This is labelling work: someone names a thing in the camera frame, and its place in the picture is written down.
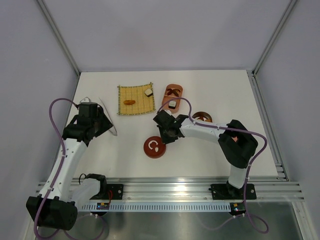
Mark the white black sushi cube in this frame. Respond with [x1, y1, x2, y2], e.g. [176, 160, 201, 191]
[168, 100, 177, 109]

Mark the red round bowl lid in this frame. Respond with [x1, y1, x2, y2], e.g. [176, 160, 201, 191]
[143, 136, 166, 159]

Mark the dark red sausage piece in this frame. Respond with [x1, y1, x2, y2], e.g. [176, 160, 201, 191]
[167, 87, 182, 98]

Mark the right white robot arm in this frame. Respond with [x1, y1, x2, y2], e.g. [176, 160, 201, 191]
[153, 110, 258, 200]

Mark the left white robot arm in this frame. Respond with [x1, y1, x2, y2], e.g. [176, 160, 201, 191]
[26, 101, 113, 232]

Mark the orange carrot piece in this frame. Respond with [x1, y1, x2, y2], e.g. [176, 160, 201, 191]
[123, 100, 136, 106]

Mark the round metal bowl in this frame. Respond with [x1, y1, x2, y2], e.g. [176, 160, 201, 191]
[192, 111, 213, 123]

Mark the yellow bamboo mat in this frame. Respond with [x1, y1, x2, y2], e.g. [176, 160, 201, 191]
[117, 82, 156, 116]

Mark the white brown sushi cube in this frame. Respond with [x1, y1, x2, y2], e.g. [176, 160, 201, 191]
[144, 88, 154, 98]

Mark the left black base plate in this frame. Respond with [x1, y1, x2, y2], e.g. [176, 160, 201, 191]
[90, 183, 124, 200]

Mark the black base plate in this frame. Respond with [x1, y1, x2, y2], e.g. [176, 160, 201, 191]
[208, 183, 257, 200]
[90, 183, 124, 200]

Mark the white slotted cable duct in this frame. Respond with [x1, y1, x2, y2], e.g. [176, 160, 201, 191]
[79, 202, 231, 213]

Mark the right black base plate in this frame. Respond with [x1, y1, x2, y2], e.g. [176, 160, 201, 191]
[208, 183, 257, 200]

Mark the left aluminium frame post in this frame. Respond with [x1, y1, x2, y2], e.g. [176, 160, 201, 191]
[35, 0, 81, 78]

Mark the aluminium frame post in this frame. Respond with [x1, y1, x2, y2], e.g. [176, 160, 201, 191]
[35, 0, 81, 78]
[252, 0, 299, 77]

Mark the right aluminium frame post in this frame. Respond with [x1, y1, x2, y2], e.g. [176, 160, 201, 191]
[252, 0, 299, 77]

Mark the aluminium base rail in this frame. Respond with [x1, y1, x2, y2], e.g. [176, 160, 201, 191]
[107, 177, 305, 202]

